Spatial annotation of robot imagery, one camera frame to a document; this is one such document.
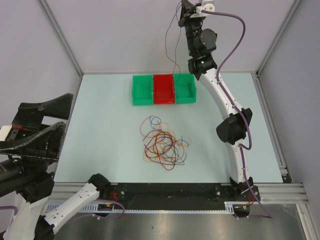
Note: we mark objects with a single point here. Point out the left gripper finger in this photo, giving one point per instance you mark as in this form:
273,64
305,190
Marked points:
33,113
37,147

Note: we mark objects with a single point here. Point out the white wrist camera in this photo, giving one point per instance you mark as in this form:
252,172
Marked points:
205,5
5,132

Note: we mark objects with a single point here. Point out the grey slotted cable duct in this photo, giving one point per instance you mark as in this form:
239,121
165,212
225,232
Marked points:
94,208

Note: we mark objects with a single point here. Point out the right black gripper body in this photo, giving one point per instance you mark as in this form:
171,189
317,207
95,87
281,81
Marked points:
192,25

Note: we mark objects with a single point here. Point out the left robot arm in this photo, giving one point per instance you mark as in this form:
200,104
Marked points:
32,142

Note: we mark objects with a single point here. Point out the left green bin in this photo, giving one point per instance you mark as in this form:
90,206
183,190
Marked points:
142,90

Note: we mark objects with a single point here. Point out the right green bin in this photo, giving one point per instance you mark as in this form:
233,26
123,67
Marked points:
185,88

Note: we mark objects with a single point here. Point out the red bin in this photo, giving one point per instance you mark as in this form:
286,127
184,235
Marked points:
163,89

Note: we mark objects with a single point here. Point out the green bin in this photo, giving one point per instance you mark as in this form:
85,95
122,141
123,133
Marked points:
142,90
185,88

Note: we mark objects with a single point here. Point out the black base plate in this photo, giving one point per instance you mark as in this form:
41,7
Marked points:
175,196

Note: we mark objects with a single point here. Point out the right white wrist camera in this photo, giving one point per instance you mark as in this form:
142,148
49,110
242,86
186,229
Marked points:
205,5

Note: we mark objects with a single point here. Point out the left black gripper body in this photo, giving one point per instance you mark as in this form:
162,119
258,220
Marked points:
35,166

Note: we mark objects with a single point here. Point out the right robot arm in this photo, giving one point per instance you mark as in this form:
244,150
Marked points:
234,129

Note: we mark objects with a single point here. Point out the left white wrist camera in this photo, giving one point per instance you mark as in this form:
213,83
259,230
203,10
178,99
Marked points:
5,132

